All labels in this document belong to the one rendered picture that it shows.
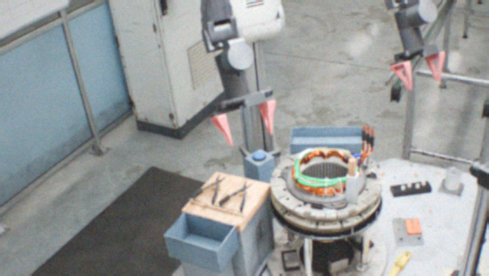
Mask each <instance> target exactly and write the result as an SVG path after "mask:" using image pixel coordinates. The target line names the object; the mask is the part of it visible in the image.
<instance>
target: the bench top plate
mask: <svg viewBox="0 0 489 276"><path fill-rule="evenodd" d="M379 163H380V168H379V170H380V173H382V172H384V173H385V174H386V175H385V176H381V178H382V192H381V193H382V200H383V207H382V214H381V216H380V217H379V220H378V222H377V220H376V221H375V222H374V223H373V224H372V225H371V226H372V227H373V228H374V229H375V230H376V232H377V233H378V234H379V235H381V237H382V239H383V240H384V244H385V246H386V248H387V252H388V259H387V262H386V266H385V269H384V271H383V273H382V275H381V276H388V275H389V273H390V271H391V269H392V267H393V266H394V264H395V262H396V259H397V258H398V255H399V254H403V252H404V249H405V250H406V251H409V252H412V256H411V258H410V261H409V263H408V262H407V263H406V265H405V267H404V269H403V270H402V271H401V270H400V271H399V273H398V274H397V276H440V275H441V272H442V269H443V267H449V268H451V269H455V268H456V264H457V260H458V255H460V256H464V254H465V247H466V241H467V237H468V233H469V229H470V224H471V221H472V213H473V208H474V204H475V199H476V196H477V191H478V186H477V184H476V180H477V178H475V177H473V176H472V175H467V174H464V173H462V176H461V177H460V182H461V183H465V187H464V190H463V193H462V196H461V198H458V197H449V196H446V195H442V194H439V193H437V190H438V188H439V186H440V184H441V182H442V180H443V179H445V170H446V169H443V168H436V167H431V166H428V165H424V164H421V163H416V162H410V161H405V160H403V159H398V158H389V159H387V160H384V161H381V162H379ZM419 166H423V168H418V167H419ZM425 171H426V172H427V173H426V172H425ZM437 171H438V172H441V173H442V174H437ZM425 173H426V174H425ZM432 174H433V175H432ZM435 174H436V175H435ZM413 175H419V176H417V177H415V176H413ZM426 177H427V178H426ZM427 179H428V180H427ZM422 181H428V182H429V183H430V186H431V187H432V192H431V193H424V194H421V195H417V196H409V197H396V198H393V197H392V194H391V192H390V190H389V188H390V186H392V185H394V184H401V183H414V182H422ZM429 210H432V213H431V214H430V213H429ZM433 213H434V214H433ZM427 215H428V216H427ZM429 216H430V217H429ZM410 217H418V218H419V219H420V220H419V224H420V225H421V227H422V230H423V238H424V245H412V246H396V236H395V232H394V228H393V225H392V219H393V218H410ZM425 217H426V218H425ZM435 222H436V223H435ZM273 227H274V235H275V234H276V233H277V232H278V231H279V230H280V229H281V228H282V226H281V225H280V224H279V223H278V222H277V221H276V219H275V218H274V219H273ZM481 256H482V257H485V258H487V263H486V268H487V269H489V224H488V227H487V231H486V243H485V244H484V245H483V249H482V253H481ZM439 260H440V261H439ZM427 263H428V264H427ZM433 263H434V264H433ZM431 266H432V267H431ZM434 268H435V269H434ZM171 276H184V272H183V266H179V267H178V268H177V270H176V271H175V272H174V273H173V274H172V275H171Z"/></svg>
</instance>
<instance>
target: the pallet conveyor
mask: <svg viewBox="0 0 489 276"><path fill-rule="evenodd" d="M456 3H457V0H446V2H445V3H444V5H443V7H442V9H441V10H440V12H439V14H437V17H436V20H435V21H433V22H432V24H431V27H430V29H428V30H427V32H426V34H425V35H424V37H423V41H424V46H426V45H431V44H433V43H434V42H435V40H436V37H437V35H438V34H439V33H440V31H441V29H442V27H443V26H444V48H443V49H444V52H445V55H444V61H443V66H442V70H441V75H440V84H441V85H440V86H439V88H440V90H438V91H442V92H443V90H444V89H445V88H446V85H445V83H446V80H452V81H457V82H458V83H464V84H469V85H475V86H486V87H488V90H487V93H486V99H485V103H484V105H483V110H482V118H483V117H484V118H486V120H485V125H484V129H483V138H482V142H481V147H480V151H479V156H478V157H477V158H475V159H473V160H470V159H466V158H463V157H458V156H455V155H447V154H444V153H439V152H436V151H431V150H428V149H425V150H423V149H420V148H416V146H415V145H414V143H413V142H412V133H413V124H414V105H415V96H416V86H417V76H424V77H429V78H434V77H433V75H432V73H431V71H428V70H422V69H418V68H419V67H420V65H421V64H422V62H423V61H424V57H426V56H424V57H421V58H420V56H419V55H418V56H416V57H413V58H414V59H411V60H409V61H410V70H411V81H412V90H410V91H409V90H408V89H407V87H406V86H405V85H404V83H403V82H402V81H401V80H400V79H399V78H397V80H396V81H395V83H394V84H393V86H392V87H391V89H390V91H391V99H390V102H392V100H396V103H398V102H399V101H400V99H401V98H402V97H403V95H404V93H405V91H406V90H407V99H406V109H405V130H404V142H403V160H405V161H409V160H410V152H412V153H416V154H419V155H427V156H430V157H435V158H438V159H443V160H446V161H450V162H456V163H459V162H461V163H464V164H468V165H471V164H472V163H473V162H476V161H480V162H482V163H486V158H487V150H488V145H489V78H485V77H479V76H472V75H471V74H467V73H461V72H451V70H450V68H449V67H448V56H449V50H450V36H451V19H452V15H451V13H463V14H465V17H464V28H463V34H464V36H463V37H462V38H465V39H467V38H468V35H467V34H468V33H467V31H468V27H471V28H480V29H481V30H489V26H484V25H475V24H471V22H470V21H469V15H474V16H485V17H489V12H484V11H476V10H470V5H471V0H466V2H465V9H464V10H462V9H459V8H454V6H455V4H456ZM395 75H396V74H395V73H394V72H393V71H392V73H391V74H390V76H388V79H387V81H386V86H389V83H390V81H391V80H392V79H393V78H394V76H395Z"/></svg>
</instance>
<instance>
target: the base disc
mask: <svg viewBox="0 0 489 276"><path fill-rule="evenodd" d="M274 236H275V249H274V250H273V252H272V254H271V256H270V258H269V260H267V268H268V270H269V272H270V274H271V276H298V275H299V273H300V272H304V266H303V263H302V262H301V260H300V248H301V246H303V244H304V239H303V237H300V236H299V237H298V238H297V240H296V241H295V242H294V244H293V246H292V247H286V246H284V244H283V242H284V241H285V240H286V238H287V235H286V228H284V229H283V227H282V228H281V229H280V230H279V231H278V232H277V233H276V234H275V235H274ZM344 239H345V240H347V238H344ZM369 239H371V240H372V242H374V246H373V247H372V248H370V249H368V255H369V256H370V257H371V260H370V262H369V264H368V267H367V269H366V270H365V271H363V272H360V271H358V270H357V268H356V266H357V264H358V263H359V261H360V260H361V251H360V250H358V249H357V248H355V246H354V245H352V244H351V243H350V242H349V241H348V240H347V241H348V242H349V243H350V244H351V245H352V247H353V249H354V258H353V260H352V262H351V263H350V265H349V266H348V268H349V270H350V271H351V273H352V276H381V275H382V273H383V271H384V269H385V266H386V262H387V259H388V252H387V248H386V246H385V244H384V240H383V239H382V237H381V235H379V234H378V233H377V232H376V230H375V229H374V228H373V227H372V226H370V237H369ZM290 250H297V254H298V257H299V262H300V270H296V271H291V272H287V273H285V272H284V267H283V263H282V258H281V253H280V252H282V251H290ZM322 274H323V273H317V272H315V271H313V275H314V276H321V275H322Z"/></svg>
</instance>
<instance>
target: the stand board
mask: <svg viewBox="0 0 489 276"><path fill-rule="evenodd" d="M218 175H220V177H219V178H218V179H219V180H221V179H223V178H224V177H225V179H224V180H223V181H222V182H221V183H220V184H219V185H220V186H221V191H218V194H217V195H218V197H217V200H216V202H215V205H218V202H219V201H220V200H221V199H223V198H224V197H226V196H227V195H230V194H232V193H233V192H235V191H237V190H240V189H241V188H243V186H244V184H245V182H247V183H246V185H245V186H248V185H250V184H251V183H252V186H251V187H250V188H249V189H247V190H246V192H248V196H249V197H248V198H246V200H245V202H246V204H245V207H244V209H243V212H244V213H245V217H241V216H238V215H234V214H230V213H227V212H224V211H220V210H214V209H211V208H208V207H204V206H201V205H198V204H193V203H191V202H190V201H189V203H188V204H187V205H186V206H185V207H184V208H183V213H184V212H185V211H187V212H190V213H194V214H197V215H199V216H203V217H208V218H212V219H215V220H218V221H222V222H225V223H228V224H234V225H236V226H237V231H238V232H242V230H243V229H244V228H245V227H246V225H247V224H248V222H249V221H250V220H251V218H252V216H253V215H254V214H255V212H256V211H257V209H258V208H259V207H260V206H261V204H262V203H263V202H264V201H265V199H266V198H267V196H268V195H269V194H270V192H271V191H272V189H271V185H270V184H269V183H262V182H259V181H254V180H251V179H247V178H243V177H239V176H232V175H228V174H224V173H220V172H215V173H214V175H213V176H212V177H211V178H210V179H209V180H208V182H207V183H206V184H205V185H204V186H203V187H205V186H207V185H209V184H211V183H214V182H215V181H216V178H217V176H218ZM203 187H202V188H203ZM214 192H215V191H214V190H213V189H212V188H209V189H208V190H205V191H203V194H201V195H200V196H198V197H197V198H194V199H196V200H199V201H203V202H206V203H209V204H211V199H212V197H213V195H214ZM242 199H243V198H242V197H240V196H239V195H238V194H237V195H236V196H234V197H232V198H231V200H229V201H228V202H227V203H226V204H224V205H223V207H226V208H229V209H233V210H239V211H240V209H239V207H240V204H241V202H242ZM218 206H219V205H218Z"/></svg>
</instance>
